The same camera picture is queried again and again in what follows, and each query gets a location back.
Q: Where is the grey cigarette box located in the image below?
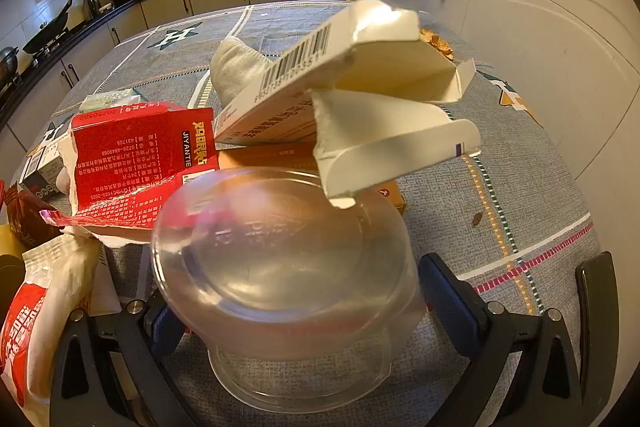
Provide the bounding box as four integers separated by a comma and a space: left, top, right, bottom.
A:
20, 142, 66, 200

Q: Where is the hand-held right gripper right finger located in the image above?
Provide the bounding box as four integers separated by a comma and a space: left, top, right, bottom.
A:
419, 252, 587, 427

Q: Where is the dark red packet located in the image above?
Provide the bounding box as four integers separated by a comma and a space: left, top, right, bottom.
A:
0, 179, 61, 253

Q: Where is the steel wok with lid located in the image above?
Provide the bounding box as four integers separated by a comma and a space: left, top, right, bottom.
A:
0, 47, 20, 82

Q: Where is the green tissue pack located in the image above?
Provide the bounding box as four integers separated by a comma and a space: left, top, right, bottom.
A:
79, 88, 143, 112

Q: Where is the black frying pan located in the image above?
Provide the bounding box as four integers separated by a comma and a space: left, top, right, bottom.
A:
22, 0, 76, 52

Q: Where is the white cardboard box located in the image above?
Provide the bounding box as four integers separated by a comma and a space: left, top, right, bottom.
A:
212, 0, 482, 210

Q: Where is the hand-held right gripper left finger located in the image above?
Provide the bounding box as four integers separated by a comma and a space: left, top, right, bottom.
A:
49, 294, 203, 427

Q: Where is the orange cardboard box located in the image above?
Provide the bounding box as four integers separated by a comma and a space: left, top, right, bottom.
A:
217, 142, 407, 214

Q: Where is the clear plastic container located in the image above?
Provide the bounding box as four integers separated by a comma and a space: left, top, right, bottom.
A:
151, 166, 426, 413

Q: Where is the grey printed tablecloth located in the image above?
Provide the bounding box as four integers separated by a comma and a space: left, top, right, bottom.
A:
20, 0, 603, 427

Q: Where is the white sock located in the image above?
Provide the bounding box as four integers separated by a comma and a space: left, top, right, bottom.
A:
209, 36, 275, 108

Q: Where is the red cardboard box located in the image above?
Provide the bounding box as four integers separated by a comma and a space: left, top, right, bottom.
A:
42, 102, 221, 250

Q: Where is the dark chair back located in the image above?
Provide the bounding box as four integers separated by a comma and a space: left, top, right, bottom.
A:
575, 251, 621, 413

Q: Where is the red white snack bag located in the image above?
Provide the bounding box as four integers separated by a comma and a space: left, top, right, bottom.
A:
0, 237, 121, 413

